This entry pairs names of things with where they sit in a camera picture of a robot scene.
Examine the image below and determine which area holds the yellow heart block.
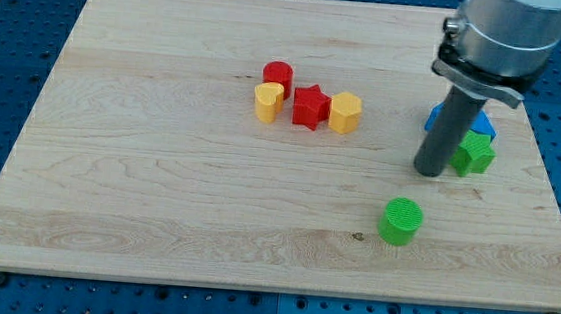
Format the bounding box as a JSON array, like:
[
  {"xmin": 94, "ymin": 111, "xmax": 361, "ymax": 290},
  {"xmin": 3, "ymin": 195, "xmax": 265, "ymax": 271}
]
[{"xmin": 254, "ymin": 82, "xmax": 285, "ymax": 124}]

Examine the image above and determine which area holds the wooden board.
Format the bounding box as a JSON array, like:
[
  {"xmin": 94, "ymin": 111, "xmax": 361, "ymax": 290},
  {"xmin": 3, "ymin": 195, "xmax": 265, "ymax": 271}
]
[{"xmin": 0, "ymin": 0, "xmax": 561, "ymax": 312}]

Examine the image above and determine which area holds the blue block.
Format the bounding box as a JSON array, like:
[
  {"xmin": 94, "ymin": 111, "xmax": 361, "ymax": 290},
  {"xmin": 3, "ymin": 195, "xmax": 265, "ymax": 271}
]
[{"xmin": 424, "ymin": 103, "xmax": 497, "ymax": 141}]

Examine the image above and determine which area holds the red star block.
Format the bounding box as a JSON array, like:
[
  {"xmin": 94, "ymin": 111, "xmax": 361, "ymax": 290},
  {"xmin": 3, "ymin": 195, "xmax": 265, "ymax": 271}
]
[{"xmin": 291, "ymin": 85, "xmax": 331, "ymax": 131}]

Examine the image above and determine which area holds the red cylinder block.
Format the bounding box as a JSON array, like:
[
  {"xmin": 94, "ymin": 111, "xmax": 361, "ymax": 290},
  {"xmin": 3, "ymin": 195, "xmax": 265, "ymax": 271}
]
[{"xmin": 262, "ymin": 60, "xmax": 294, "ymax": 100}]

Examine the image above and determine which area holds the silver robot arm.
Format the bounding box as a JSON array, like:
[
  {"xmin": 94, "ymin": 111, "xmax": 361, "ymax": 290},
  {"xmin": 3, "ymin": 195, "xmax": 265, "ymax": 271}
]
[{"xmin": 432, "ymin": 0, "xmax": 561, "ymax": 108}]

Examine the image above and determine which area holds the green cylinder block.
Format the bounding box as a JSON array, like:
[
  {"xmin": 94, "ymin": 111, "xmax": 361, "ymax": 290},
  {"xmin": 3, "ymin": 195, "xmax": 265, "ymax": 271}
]
[{"xmin": 377, "ymin": 197, "xmax": 423, "ymax": 246}]

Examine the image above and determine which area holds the green star block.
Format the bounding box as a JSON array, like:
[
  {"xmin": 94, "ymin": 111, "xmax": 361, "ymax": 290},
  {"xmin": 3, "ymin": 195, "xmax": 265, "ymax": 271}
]
[{"xmin": 450, "ymin": 131, "xmax": 496, "ymax": 177}]

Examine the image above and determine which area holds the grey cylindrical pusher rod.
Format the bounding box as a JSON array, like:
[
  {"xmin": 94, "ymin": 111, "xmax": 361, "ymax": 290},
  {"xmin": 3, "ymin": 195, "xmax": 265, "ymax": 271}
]
[{"xmin": 413, "ymin": 85, "xmax": 487, "ymax": 177}]

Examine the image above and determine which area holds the yellow hexagon block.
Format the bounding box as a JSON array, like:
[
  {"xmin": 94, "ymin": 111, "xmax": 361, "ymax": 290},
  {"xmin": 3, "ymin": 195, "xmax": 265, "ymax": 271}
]
[{"xmin": 328, "ymin": 92, "xmax": 363, "ymax": 134}]

